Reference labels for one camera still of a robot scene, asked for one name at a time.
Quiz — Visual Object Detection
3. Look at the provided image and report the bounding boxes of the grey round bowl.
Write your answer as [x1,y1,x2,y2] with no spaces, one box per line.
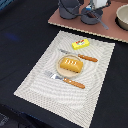
[81,8,103,25]

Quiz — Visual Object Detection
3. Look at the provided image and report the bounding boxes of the dark grey cooking pot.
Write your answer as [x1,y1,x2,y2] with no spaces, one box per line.
[58,0,81,19]

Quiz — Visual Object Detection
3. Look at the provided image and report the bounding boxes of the beige woven placemat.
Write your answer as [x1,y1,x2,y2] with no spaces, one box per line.
[13,30,116,128]

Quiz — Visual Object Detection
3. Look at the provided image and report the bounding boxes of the beige bowl on stove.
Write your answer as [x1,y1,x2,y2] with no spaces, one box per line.
[116,4,128,31]

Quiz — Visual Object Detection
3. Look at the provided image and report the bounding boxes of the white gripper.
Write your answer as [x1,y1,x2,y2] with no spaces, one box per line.
[87,0,111,10]

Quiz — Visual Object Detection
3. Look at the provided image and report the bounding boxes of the black cable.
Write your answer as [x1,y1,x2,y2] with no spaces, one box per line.
[57,0,88,20]

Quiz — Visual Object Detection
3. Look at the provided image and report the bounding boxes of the tan round plate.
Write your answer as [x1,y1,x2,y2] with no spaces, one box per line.
[56,55,81,78]

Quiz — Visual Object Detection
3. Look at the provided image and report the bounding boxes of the pink stove board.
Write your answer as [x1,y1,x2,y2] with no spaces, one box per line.
[48,0,128,43]

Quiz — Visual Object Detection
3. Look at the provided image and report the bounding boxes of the grey spoon in bowl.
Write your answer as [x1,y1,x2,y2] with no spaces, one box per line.
[96,16,109,30]

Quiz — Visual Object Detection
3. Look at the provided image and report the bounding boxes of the brown toy sausage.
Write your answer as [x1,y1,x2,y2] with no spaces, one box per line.
[87,12,96,18]

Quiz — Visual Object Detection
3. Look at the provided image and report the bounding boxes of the orange toy bread loaf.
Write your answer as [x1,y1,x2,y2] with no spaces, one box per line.
[60,57,83,73]

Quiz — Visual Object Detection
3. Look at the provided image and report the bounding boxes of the yellow box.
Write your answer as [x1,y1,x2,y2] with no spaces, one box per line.
[72,39,90,50]

